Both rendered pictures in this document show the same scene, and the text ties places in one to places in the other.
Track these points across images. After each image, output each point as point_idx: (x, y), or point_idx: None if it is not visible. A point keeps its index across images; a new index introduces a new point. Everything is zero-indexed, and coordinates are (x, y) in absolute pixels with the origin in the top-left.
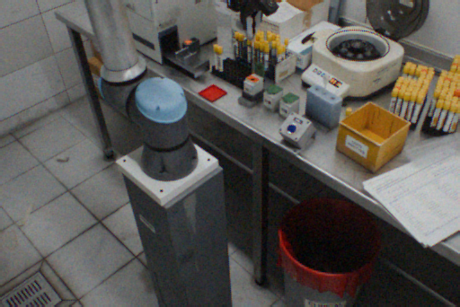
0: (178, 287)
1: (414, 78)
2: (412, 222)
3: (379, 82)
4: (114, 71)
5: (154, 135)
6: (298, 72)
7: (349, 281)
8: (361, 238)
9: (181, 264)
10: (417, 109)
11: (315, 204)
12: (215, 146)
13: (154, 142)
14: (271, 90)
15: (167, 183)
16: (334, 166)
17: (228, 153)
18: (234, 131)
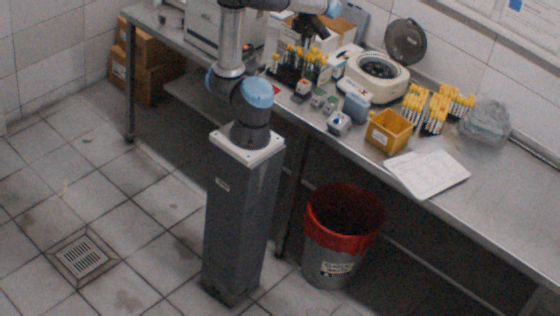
0: (236, 238)
1: (416, 95)
2: (413, 186)
3: (393, 94)
4: (226, 69)
5: (250, 115)
6: (333, 80)
7: (361, 243)
8: (369, 216)
9: (246, 217)
10: (418, 117)
11: (335, 187)
12: None
13: (249, 121)
14: (318, 92)
15: (251, 151)
16: (364, 150)
17: None
18: None
